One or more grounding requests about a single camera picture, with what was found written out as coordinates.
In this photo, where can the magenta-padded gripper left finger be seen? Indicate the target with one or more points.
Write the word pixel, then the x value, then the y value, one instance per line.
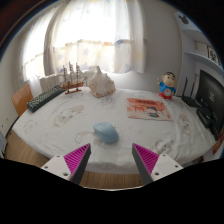
pixel 60 165

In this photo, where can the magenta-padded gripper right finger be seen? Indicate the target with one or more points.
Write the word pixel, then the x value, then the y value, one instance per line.
pixel 163 165

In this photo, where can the light blue computer mouse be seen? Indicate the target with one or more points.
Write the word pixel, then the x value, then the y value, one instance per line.
pixel 106 132

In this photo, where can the red printed mouse pad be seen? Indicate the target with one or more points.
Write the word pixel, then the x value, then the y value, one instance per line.
pixel 146 108

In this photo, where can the white printed tablecloth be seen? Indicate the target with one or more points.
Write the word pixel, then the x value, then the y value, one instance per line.
pixel 66 133

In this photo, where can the black desktop device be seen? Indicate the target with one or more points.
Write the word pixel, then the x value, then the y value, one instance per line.
pixel 204 117

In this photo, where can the black computer keyboard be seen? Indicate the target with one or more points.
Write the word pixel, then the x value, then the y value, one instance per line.
pixel 45 98

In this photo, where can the black router with antennas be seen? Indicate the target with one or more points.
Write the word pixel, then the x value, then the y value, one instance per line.
pixel 190 100

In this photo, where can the wooden chair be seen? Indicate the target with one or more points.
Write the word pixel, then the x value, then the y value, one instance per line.
pixel 21 100

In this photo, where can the cartoon boy figurine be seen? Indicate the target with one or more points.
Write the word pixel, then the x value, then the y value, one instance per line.
pixel 166 88

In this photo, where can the wooden model sailing ship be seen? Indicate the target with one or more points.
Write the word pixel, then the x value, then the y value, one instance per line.
pixel 71 85

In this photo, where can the black computer monitor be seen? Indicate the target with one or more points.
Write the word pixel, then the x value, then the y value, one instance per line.
pixel 211 93

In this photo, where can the large white conch shell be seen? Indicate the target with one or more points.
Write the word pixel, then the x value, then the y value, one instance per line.
pixel 101 85

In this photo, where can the white star-print curtain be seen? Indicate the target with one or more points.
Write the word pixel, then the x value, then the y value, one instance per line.
pixel 93 36

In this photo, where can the white wall shelf unit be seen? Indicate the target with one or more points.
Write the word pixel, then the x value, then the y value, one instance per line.
pixel 200 56

